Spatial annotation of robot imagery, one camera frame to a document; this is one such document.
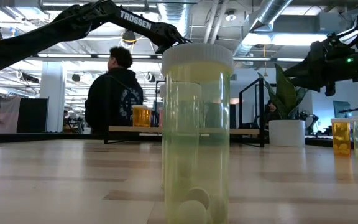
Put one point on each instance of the small orange pill bottle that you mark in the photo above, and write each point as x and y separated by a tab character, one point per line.
341	137

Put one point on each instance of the large orange pill bottle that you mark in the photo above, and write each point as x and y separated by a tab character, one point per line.
141	117

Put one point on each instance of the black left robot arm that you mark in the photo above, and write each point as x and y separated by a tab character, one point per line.
26	43

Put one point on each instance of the black background robot arm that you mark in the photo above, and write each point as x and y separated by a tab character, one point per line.
312	119

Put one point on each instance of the wooden shelf board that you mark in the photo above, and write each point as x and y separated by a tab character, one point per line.
123	129

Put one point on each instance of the green snake plant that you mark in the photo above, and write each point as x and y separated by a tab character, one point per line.
286	93

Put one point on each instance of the black computer monitor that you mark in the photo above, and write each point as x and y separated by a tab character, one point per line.
342	109

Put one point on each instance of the white plant pot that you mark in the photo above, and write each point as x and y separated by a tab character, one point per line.
286	133

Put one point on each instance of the round ceiling fixture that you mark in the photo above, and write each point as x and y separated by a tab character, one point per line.
230	17

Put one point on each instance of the black round hanging lamp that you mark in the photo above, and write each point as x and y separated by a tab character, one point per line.
76	77

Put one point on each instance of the white building column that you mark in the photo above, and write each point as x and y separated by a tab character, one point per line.
53	99

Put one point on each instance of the black partition panel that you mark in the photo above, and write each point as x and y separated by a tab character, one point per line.
33	115

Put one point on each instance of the pale hanging cloth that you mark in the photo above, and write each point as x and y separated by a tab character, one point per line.
9	115

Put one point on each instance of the silver spiral ventilation duct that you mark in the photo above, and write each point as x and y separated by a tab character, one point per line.
269	12
176	12

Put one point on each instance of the black metal shelf side frame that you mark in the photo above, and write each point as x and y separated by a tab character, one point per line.
261	112
106	140

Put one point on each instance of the black aluminium frame rail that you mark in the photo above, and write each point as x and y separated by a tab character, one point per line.
57	137

